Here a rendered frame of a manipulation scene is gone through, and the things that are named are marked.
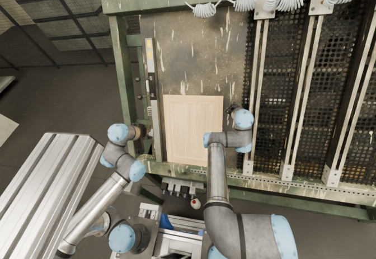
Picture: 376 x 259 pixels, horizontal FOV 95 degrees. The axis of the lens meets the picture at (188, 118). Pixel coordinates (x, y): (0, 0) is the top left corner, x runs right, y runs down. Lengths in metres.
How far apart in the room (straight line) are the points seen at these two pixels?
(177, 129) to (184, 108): 0.18
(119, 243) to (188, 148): 0.72
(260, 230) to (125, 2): 1.30
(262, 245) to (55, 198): 0.47
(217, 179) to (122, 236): 0.62
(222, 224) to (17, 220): 0.44
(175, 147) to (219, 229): 0.93
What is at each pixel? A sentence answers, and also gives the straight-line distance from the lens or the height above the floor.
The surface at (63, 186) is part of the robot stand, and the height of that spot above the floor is 2.03.
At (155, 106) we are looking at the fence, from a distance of 1.32.
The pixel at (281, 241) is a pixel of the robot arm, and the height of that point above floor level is 1.67.
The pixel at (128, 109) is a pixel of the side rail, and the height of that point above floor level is 1.26.
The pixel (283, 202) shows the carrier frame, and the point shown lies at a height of 0.18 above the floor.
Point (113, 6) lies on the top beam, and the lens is 1.37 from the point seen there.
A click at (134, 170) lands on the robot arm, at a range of 0.73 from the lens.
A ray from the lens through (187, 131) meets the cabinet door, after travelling 1.32.
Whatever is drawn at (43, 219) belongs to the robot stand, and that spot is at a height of 2.03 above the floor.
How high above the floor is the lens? 2.24
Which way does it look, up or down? 54 degrees down
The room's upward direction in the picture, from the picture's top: 17 degrees counter-clockwise
